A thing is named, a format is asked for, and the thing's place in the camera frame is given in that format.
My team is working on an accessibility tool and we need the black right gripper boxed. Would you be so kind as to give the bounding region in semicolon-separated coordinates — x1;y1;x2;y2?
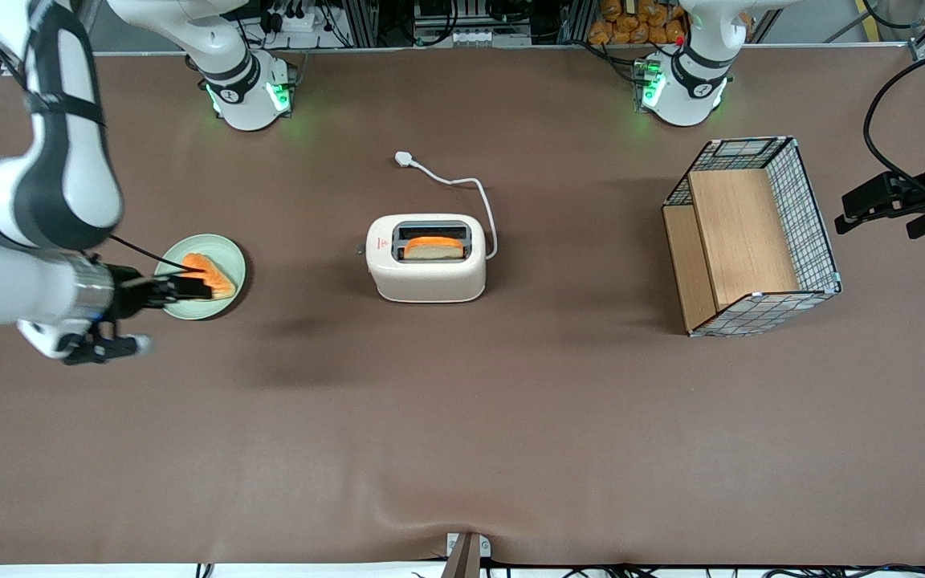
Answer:
92;263;214;324

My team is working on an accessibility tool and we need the cream white toaster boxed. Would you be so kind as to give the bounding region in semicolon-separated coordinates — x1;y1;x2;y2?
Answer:
365;214;487;303

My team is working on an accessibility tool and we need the bread slice in toaster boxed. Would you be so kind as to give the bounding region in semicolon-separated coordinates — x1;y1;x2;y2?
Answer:
404;237;466;261

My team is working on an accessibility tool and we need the triangular toasted bread slice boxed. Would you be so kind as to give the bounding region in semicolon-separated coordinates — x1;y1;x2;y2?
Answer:
181;253;237;300

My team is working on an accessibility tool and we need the pale green round plate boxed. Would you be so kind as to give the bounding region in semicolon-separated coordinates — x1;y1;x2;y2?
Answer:
155;234;247;320

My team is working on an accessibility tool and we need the light wooden shelf insert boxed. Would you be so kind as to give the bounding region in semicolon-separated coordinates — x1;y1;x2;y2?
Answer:
663;167;802;334

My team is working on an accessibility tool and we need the white power strip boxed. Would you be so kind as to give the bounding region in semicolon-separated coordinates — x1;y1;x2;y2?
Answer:
266;6;327;35

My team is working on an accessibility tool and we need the pile of orange buns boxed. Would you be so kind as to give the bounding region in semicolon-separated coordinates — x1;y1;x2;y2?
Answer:
589;0;688;47

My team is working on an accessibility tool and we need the white terminal strip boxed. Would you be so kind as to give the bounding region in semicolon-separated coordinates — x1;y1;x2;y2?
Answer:
448;29;534;47

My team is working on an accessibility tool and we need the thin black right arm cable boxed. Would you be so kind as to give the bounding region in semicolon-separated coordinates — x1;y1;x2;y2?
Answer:
107;233;194;274

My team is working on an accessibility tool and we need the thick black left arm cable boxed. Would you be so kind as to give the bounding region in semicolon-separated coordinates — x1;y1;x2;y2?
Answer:
863;44;925;208

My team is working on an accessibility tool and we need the black wire grid basket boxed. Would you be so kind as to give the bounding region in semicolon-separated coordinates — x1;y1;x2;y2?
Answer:
662;136;843;338

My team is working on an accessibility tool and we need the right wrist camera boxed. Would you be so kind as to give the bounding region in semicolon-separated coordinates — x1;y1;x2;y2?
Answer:
61;320;154;367

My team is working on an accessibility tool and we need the white power cable with plug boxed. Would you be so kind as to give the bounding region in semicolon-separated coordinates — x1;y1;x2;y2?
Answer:
394;151;499;260

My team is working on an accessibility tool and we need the grey metal table bracket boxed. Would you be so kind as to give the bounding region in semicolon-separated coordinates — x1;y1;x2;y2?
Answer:
445;531;492;578

